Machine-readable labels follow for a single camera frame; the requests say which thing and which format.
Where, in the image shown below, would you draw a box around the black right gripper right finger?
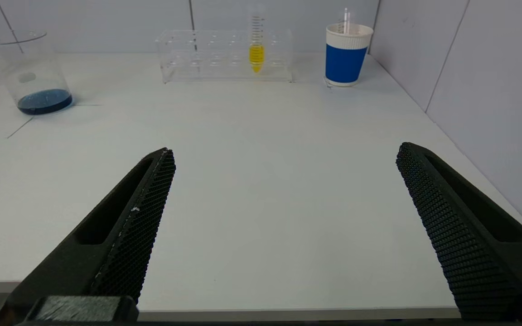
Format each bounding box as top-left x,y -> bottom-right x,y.
396,142 -> 522,321

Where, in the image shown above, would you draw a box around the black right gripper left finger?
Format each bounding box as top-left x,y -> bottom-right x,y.
0,148 -> 177,322

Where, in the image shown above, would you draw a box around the blue pigment liquid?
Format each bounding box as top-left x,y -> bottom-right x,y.
17,89 -> 73,115

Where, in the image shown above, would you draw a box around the test tube with orange pigment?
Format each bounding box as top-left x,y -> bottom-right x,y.
340,7 -> 353,35

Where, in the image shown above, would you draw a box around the clear glass beaker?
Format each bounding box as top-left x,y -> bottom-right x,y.
0,30 -> 74,115

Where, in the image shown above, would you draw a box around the clear acrylic test tube rack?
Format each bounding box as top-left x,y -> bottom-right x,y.
155,28 -> 295,84

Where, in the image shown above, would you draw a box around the test tube with yellow pigment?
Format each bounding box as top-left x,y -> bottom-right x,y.
248,4 -> 266,74

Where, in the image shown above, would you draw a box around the paper cup with blue sleeve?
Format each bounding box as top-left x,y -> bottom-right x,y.
324,23 -> 374,87

